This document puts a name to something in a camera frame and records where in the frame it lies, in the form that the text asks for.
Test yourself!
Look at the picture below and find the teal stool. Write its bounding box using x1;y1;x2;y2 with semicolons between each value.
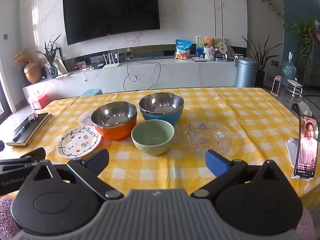
80;88;103;97

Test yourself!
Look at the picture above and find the orange steel bowl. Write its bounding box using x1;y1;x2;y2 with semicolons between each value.
90;101;138;141

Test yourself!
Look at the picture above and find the white round stool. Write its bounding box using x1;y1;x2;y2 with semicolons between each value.
285;79;303;98

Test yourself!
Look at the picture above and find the dark cabinet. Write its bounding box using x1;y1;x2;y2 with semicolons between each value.
309;37;320;88

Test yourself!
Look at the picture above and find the red box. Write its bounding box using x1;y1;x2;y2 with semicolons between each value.
28;92;49;110

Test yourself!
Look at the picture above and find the black notebook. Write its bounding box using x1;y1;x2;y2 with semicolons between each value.
6;112;52;147

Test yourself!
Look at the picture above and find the green ceramic bowl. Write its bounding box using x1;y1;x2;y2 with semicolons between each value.
131;119;175;156

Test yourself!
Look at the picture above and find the glass vase with plant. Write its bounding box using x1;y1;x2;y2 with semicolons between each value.
36;34;62;78

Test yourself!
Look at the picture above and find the small white plate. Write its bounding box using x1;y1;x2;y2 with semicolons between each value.
78;110;97;125

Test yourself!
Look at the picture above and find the yellow checkered tablecloth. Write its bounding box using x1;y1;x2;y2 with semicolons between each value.
0;87;320;210

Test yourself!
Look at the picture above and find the pink small heater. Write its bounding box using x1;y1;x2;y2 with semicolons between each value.
270;75;283;96

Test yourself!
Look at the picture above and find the gold vase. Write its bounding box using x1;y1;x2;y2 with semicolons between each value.
13;49;42;84

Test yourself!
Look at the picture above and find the blue snack bag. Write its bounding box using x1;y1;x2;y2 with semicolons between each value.
175;39;192;60

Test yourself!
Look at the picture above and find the teddy bear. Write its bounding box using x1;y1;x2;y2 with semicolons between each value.
202;37;216;62

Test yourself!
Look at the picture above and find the black cable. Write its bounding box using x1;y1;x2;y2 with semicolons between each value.
124;57;162;92

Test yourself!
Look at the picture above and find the white marble console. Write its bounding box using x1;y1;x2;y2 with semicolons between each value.
22;55;238;103

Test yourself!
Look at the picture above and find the grey round trash can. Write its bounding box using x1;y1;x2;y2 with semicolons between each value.
235;57;258;88

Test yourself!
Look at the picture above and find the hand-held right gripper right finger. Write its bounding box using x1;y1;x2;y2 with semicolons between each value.
190;149;292;198

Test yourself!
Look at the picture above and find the potted long-leaf plant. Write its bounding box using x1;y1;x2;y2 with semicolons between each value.
242;35;283;87

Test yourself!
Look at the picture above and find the white router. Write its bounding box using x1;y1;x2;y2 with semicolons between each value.
102;51;121;70

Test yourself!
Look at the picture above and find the fruit print white plate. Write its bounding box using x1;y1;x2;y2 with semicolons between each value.
57;126;102;158

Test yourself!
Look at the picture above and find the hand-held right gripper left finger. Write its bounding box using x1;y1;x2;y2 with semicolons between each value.
24;149;125;200

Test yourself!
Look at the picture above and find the leafy green plant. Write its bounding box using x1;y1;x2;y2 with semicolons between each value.
290;19;320;80

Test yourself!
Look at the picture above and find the black television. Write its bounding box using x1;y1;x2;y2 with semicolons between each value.
62;0;160;46

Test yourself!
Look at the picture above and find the purple fuzzy cloth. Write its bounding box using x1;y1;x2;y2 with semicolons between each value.
0;195;19;240
297;211;316;240

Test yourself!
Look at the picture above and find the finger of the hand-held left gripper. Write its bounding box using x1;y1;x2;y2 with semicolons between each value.
0;147;47;172

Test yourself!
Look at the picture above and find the round paper fan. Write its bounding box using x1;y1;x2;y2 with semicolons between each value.
218;42;229;59

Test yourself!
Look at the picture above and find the clear glass plate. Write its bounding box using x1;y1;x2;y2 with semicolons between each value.
177;119;234;156

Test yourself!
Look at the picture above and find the smartphone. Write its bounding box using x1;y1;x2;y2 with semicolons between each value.
293;114;318;180

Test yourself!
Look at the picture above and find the green picture board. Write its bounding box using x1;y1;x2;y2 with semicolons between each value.
196;36;227;59

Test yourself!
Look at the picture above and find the water jug with pump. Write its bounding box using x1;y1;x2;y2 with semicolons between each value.
280;52;297;85

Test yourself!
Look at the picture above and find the blue steel bowl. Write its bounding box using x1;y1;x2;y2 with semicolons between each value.
139;92;185;128

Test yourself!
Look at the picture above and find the slim black case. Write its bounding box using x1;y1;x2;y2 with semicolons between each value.
12;118;31;142

